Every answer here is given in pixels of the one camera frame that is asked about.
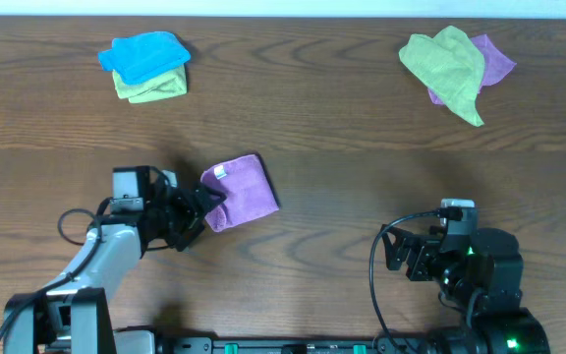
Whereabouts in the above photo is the purple microfiber cloth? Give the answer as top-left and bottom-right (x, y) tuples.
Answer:
(200, 154), (279, 232)

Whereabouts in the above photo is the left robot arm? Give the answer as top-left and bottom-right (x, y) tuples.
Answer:
(0, 165), (226, 353)

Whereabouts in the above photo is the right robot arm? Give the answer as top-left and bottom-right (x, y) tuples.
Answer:
(381, 225), (551, 354)

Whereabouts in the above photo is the folded green cloth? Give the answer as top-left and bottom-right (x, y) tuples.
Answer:
(112, 65), (188, 104)

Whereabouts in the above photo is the folded blue cloth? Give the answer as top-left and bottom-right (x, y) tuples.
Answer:
(98, 31), (191, 85)

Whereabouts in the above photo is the crumpled green cloth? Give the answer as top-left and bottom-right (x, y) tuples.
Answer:
(399, 26), (484, 127)

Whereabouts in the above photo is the left black cable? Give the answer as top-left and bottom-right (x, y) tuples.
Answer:
(0, 196), (117, 354)

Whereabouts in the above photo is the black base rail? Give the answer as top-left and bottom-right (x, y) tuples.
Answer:
(155, 336), (423, 354)

